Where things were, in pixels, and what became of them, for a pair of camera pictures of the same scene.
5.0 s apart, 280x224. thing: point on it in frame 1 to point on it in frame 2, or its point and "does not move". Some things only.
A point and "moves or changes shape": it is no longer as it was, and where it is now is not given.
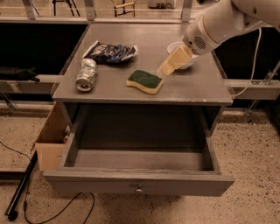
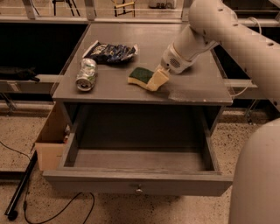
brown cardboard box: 52,139 does not move
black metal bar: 10,212 does not move
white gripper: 196,37 to 174,61
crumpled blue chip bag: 102,52 does not move
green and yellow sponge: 148,82 moves or changes shape
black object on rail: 16,73 does not move
